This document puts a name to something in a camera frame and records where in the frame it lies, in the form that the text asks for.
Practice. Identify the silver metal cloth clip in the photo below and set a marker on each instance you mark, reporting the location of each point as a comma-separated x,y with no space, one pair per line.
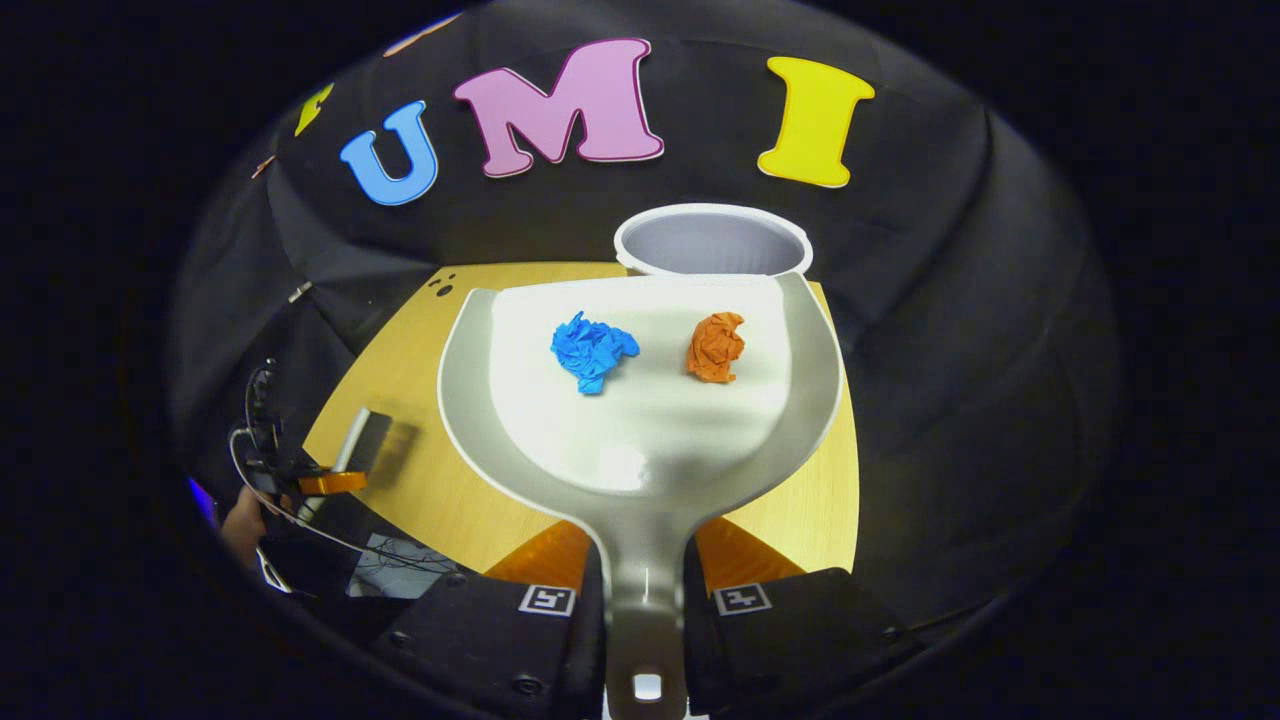
299,291

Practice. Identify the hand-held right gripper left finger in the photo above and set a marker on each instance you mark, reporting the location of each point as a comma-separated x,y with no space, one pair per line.
480,640

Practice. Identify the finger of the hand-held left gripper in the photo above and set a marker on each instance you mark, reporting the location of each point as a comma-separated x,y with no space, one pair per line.
335,482

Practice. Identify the black backdrop cloth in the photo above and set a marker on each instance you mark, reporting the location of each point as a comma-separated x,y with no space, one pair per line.
950,350

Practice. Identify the orange paper trash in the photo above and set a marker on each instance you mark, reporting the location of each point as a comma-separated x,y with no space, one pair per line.
715,348

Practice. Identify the white plastic dustpan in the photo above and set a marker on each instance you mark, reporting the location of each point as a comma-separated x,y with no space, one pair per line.
640,420

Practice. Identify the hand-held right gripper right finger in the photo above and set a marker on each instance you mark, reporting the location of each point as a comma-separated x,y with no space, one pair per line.
800,640

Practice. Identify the small white broom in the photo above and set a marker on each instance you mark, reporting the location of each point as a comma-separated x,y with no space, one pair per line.
355,440

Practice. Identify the red cloth clip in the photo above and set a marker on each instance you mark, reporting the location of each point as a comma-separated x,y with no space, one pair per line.
262,167

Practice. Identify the white ribbed garbage bin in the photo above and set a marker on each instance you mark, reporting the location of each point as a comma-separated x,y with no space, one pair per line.
715,243

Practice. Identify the blue paper trash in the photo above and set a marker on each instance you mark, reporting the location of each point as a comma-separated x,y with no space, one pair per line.
590,350

